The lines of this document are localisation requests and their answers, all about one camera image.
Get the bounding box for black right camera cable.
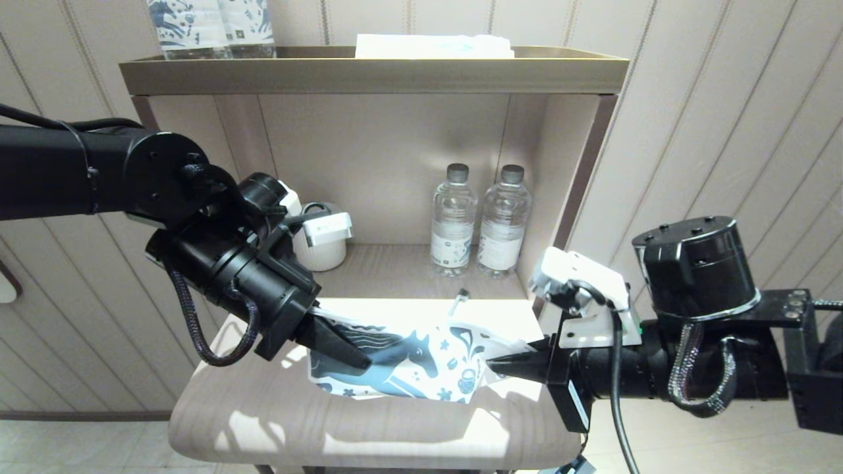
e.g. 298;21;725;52
570;280;643;474

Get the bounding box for blue patterned plastic bag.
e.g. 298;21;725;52
308;309;551;404

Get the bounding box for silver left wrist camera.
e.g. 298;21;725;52
300;211;354;248

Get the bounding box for clear water bottle black cap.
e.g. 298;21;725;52
476;165;531;279
430;163;477;277

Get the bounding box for black camera cable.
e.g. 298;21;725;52
283;201;330;230
570;280;643;474

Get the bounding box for white blue tissue pack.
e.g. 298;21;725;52
356;34;514;60

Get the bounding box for black left camera cable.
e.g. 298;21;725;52
283;201;330;230

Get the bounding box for beige wooden shelf cabinet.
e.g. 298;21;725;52
130;94;620;474

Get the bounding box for white ribbed ceramic mug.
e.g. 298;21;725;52
290;204;348;273

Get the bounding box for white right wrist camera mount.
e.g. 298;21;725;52
529;247;643;348

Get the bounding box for black blue plastic part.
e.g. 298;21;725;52
540;454;597;474

